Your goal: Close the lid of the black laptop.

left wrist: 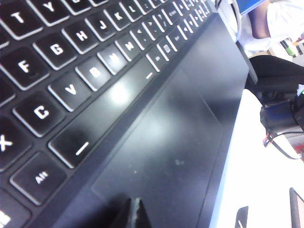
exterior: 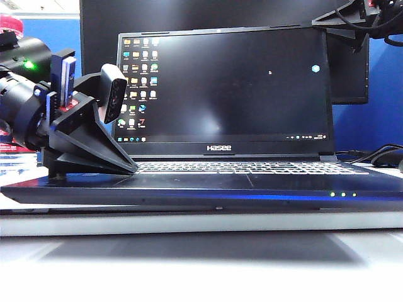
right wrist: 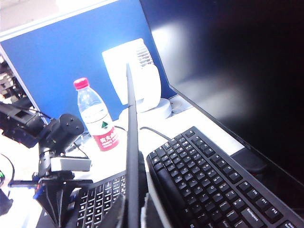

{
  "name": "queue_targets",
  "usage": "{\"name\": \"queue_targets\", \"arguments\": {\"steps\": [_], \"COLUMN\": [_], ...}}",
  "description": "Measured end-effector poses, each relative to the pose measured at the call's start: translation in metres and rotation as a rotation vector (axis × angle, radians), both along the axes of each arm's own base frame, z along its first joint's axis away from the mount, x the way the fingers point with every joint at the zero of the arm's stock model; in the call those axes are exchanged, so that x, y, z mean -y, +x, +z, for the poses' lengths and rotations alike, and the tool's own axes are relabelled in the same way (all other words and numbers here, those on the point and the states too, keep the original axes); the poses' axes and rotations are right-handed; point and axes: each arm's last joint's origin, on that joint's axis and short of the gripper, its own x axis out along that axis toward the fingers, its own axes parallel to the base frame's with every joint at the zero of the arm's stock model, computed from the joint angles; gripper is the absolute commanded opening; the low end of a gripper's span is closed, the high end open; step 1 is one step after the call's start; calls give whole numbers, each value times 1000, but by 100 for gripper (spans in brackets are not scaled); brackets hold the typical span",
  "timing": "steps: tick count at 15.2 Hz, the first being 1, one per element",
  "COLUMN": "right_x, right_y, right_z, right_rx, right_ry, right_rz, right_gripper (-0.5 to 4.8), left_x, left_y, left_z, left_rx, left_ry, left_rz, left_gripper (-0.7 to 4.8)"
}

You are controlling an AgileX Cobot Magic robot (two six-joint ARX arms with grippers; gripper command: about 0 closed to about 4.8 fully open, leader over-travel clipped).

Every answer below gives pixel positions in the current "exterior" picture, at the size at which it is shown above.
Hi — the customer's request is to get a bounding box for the black ASUS monitor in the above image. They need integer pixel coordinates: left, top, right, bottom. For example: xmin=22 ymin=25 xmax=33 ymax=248
xmin=79 ymin=0 xmax=370 ymax=105

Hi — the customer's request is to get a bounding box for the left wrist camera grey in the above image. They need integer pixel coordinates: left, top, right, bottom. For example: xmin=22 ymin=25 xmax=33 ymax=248
xmin=99 ymin=63 xmax=128 ymax=125

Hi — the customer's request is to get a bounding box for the black laptop power cable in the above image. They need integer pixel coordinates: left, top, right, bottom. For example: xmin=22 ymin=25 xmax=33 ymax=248
xmin=335 ymin=143 xmax=403 ymax=169

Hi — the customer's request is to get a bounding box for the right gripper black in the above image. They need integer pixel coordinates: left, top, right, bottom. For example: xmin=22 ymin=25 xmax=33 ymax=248
xmin=311 ymin=0 xmax=383 ymax=48

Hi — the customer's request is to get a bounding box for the water bottle red label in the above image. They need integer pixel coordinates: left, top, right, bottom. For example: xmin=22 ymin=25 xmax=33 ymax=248
xmin=0 ymin=14 xmax=40 ymax=179

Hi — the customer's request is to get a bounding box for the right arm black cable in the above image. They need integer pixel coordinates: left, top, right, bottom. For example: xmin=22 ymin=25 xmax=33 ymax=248
xmin=333 ymin=0 xmax=403 ymax=48

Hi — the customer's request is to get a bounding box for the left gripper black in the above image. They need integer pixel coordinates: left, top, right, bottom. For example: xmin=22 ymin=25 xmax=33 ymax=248
xmin=35 ymin=49 xmax=139 ymax=180

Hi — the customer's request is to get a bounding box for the black Hasee laptop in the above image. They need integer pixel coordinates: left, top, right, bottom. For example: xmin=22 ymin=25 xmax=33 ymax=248
xmin=0 ymin=25 xmax=403 ymax=212

